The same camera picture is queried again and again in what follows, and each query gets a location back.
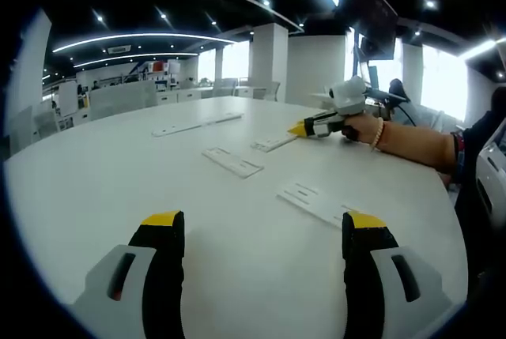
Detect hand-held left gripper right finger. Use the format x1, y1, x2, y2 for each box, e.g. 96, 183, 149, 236
341, 210, 452, 339

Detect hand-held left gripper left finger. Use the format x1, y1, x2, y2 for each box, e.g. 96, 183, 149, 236
72, 209, 186, 339

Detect small white socket holder cover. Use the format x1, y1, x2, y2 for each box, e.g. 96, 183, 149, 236
250, 133, 298, 154

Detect white slotted socket holder plate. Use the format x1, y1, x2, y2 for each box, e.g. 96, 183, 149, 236
275, 180, 359, 230
201, 145, 266, 180

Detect long white socket holder strip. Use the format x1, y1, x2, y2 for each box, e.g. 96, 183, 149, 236
151, 112, 244, 138

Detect person's right hand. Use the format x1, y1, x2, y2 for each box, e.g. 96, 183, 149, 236
340, 111, 383, 145

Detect white square pillar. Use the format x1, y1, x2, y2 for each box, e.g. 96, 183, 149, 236
6, 9, 53, 126
248, 22, 290, 101

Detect black hanging monitor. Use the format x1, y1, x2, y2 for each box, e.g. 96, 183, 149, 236
342, 0, 400, 62

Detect bright window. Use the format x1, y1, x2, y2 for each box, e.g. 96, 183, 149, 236
197, 40, 251, 85
421, 44, 470, 123

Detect short ceiling light strip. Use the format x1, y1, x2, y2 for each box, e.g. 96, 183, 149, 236
462, 36, 506, 60

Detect white low cabinets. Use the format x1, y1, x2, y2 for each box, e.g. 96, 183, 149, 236
156, 88, 203, 107

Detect white chest device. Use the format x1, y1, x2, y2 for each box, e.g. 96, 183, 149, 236
475, 117, 506, 224

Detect display shelves with red boxes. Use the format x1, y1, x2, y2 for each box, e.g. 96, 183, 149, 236
138, 60, 183, 85

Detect white standing board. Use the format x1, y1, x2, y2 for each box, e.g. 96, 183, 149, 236
58, 80, 80, 118

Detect thin ceiling light strip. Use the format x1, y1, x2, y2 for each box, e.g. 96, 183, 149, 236
51, 32, 239, 54
73, 51, 199, 69

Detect pale bead bracelet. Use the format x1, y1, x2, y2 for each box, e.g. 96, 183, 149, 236
370, 116, 386, 153

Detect black cable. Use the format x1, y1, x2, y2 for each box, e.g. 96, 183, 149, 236
391, 100, 417, 128

